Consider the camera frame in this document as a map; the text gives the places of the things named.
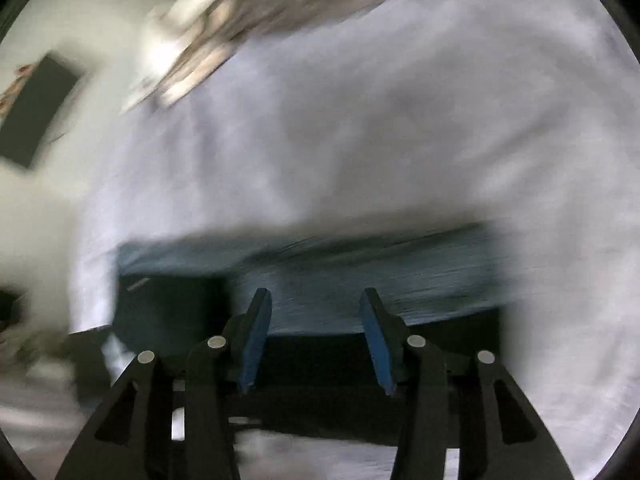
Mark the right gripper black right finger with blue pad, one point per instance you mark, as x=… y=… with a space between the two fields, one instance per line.
x=500 y=434

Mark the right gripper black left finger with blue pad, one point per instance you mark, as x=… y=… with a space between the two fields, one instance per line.
x=151 y=425

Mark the black pants patterned waistband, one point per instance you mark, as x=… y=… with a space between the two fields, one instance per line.
x=316 y=377

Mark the cluttered items on floor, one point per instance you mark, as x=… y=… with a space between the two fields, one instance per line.
x=51 y=357

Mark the light grey bed cover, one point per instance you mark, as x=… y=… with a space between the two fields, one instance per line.
x=416 y=116

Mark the beige crumpled blanket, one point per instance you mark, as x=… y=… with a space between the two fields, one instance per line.
x=182 y=43

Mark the dark wall-mounted screen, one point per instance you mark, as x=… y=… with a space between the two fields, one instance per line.
x=30 y=104

